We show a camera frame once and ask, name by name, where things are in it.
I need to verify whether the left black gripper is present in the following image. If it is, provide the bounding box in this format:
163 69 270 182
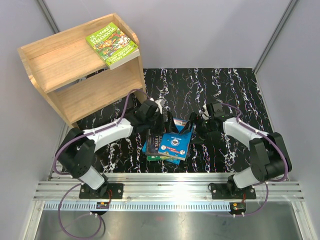
145 111 179 136

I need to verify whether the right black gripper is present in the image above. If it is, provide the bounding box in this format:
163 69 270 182
179 112 214 145

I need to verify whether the blue paperback book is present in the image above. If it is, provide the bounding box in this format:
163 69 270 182
158 118 193 161

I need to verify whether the dark Tale of Two Cities book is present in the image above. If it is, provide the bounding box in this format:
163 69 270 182
145 130 163 156

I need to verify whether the blue 26-Storey Treehouse book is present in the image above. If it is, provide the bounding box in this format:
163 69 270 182
142 140 190 165

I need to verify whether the green 65-Storey Treehouse book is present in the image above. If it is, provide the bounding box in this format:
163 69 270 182
85 22 140 70

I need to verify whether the green 104-Storey Treehouse book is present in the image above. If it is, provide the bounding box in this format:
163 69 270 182
146 155 180 161

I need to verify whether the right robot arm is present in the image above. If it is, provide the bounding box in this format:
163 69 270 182
179 102 292 199

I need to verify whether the black marble pattern mat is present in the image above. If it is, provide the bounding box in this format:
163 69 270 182
93 68 272 173

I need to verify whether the wooden two-tier shelf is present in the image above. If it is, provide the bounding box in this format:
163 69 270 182
17 13 147 127

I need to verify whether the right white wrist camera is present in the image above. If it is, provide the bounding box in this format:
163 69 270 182
199 103 212 120

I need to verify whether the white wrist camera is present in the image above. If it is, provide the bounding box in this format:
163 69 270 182
154 98 165 114
199 103 212 120

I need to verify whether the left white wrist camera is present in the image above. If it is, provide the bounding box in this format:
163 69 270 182
154 98 165 114

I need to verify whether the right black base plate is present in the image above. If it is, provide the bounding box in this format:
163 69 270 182
208 182 257 200

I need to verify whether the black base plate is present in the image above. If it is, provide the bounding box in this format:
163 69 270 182
208 182 257 200
79 182 124 200

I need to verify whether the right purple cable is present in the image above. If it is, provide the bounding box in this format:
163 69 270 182
219 102 293 217

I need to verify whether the purple cable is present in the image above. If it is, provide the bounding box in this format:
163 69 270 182
219 102 293 217
53 88 153 240

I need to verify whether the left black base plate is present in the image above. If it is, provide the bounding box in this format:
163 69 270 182
79 182 124 200

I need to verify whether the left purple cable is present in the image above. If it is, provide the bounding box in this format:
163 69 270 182
53 88 153 240

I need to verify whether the aluminium mounting rail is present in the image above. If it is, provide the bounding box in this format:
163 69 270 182
33 173 304 212

